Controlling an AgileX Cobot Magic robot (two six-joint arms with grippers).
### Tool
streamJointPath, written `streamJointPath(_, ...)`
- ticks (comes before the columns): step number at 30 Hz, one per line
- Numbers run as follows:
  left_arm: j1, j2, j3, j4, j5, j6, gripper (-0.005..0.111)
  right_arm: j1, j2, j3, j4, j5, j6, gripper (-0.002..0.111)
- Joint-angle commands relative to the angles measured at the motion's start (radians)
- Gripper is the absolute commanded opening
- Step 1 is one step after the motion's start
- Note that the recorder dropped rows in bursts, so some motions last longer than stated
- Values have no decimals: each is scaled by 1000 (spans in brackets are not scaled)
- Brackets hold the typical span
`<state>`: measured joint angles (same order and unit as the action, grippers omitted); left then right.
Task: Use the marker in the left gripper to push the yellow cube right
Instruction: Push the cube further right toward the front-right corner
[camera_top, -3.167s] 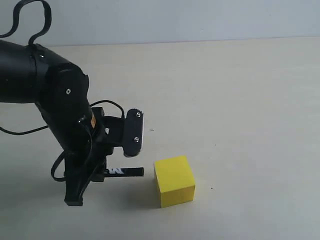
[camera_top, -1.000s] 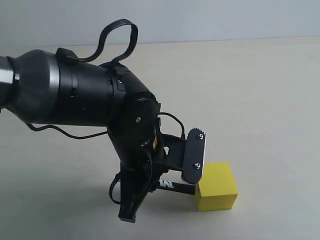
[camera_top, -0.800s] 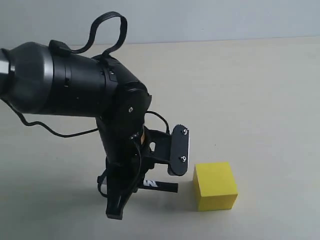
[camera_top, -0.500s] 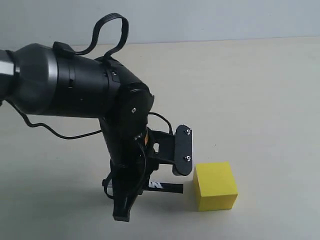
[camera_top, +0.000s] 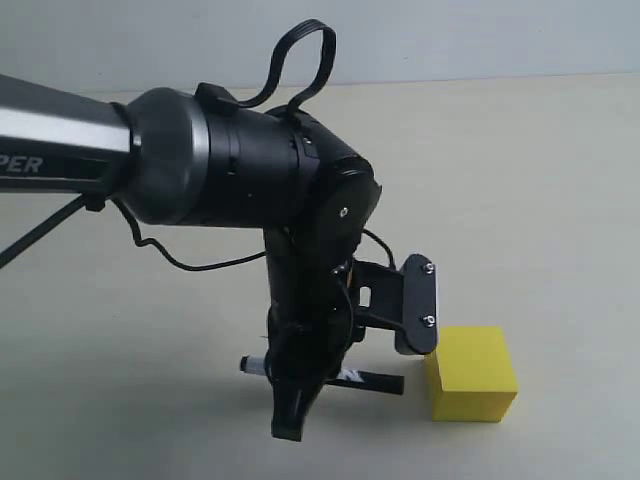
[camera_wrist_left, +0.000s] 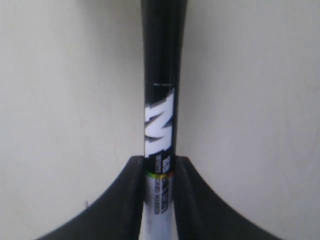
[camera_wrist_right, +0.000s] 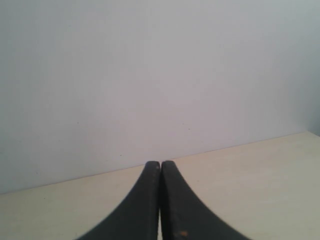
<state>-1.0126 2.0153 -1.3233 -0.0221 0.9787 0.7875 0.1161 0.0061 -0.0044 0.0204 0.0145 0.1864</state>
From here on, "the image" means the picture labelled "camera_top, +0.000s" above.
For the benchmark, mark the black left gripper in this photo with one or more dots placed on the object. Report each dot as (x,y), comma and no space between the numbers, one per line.
(310,326)

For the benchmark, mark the black and white marker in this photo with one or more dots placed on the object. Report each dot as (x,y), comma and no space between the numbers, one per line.
(346,378)

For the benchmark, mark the yellow cube block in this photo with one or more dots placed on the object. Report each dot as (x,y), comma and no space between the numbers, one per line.
(470,375)

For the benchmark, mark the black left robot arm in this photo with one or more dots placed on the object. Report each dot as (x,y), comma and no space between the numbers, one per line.
(208,160)

